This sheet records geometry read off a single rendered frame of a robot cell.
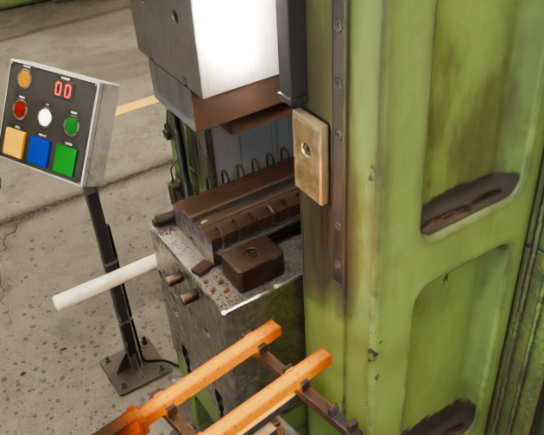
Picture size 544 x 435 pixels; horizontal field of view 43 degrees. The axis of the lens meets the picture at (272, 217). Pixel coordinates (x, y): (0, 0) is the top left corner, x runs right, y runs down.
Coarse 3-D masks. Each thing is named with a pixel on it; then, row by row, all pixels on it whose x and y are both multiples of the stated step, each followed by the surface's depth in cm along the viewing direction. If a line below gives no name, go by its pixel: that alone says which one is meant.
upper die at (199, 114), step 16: (160, 80) 147; (176, 80) 139; (272, 80) 145; (160, 96) 151; (176, 96) 142; (192, 96) 136; (224, 96) 140; (240, 96) 142; (256, 96) 144; (272, 96) 147; (176, 112) 146; (192, 112) 138; (208, 112) 140; (224, 112) 142; (240, 112) 144; (192, 128) 142; (208, 128) 142
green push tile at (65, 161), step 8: (56, 152) 186; (64, 152) 185; (72, 152) 183; (56, 160) 186; (64, 160) 185; (72, 160) 184; (56, 168) 187; (64, 168) 185; (72, 168) 184; (72, 176) 184
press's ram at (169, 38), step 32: (160, 0) 131; (192, 0) 120; (224, 0) 124; (256, 0) 127; (160, 32) 137; (192, 32) 124; (224, 32) 127; (256, 32) 131; (160, 64) 144; (192, 64) 130; (224, 64) 130; (256, 64) 134
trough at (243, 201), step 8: (280, 184) 174; (288, 184) 175; (256, 192) 171; (264, 192) 172; (272, 192) 172; (240, 200) 169; (248, 200) 170; (256, 200) 170; (216, 208) 166; (224, 208) 167; (232, 208) 168; (200, 216) 164; (208, 216) 166; (216, 216) 166
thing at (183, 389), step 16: (272, 320) 138; (256, 336) 135; (272, 336) 136; (224, 352) 132; (240, 352) 132; (208, 368) 129; (224, 368) 130; (176, 384) 126; (192, 384) 126; (208, 384) 129; (160, 400) 124; (176, 400) 124; (128, 416) 120; (144, 416) 121; (160, 416) 123; (96, 432) 118; (112, 432) 117; (128, 432) 121; (144, 432) 121
